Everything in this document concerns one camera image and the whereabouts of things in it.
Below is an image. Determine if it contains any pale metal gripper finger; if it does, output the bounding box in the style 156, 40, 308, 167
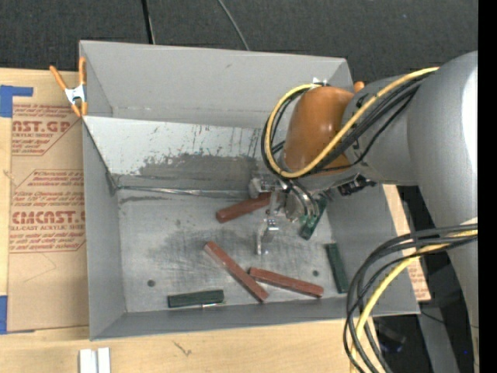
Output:
248, 176, 273, 200
255, 218, 281, 256

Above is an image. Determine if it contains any grey metal bin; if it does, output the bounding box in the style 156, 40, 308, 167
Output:
78, 40, 421, 341

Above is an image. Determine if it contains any red-brown flat block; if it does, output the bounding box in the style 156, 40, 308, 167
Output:
248, 267, 325, 299
203, 241, 270, 304
215, 192, 273, 225

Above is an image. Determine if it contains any brown cardboard board red print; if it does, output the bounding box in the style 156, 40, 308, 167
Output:
0, 67, 433, 334

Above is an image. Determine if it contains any dark green flat block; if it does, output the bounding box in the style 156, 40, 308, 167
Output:
325, 242, 350, 295
167, 289, 226, 309

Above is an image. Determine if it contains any black cylinder on white bracket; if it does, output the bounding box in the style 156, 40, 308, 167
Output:
336, 176, 377, 197

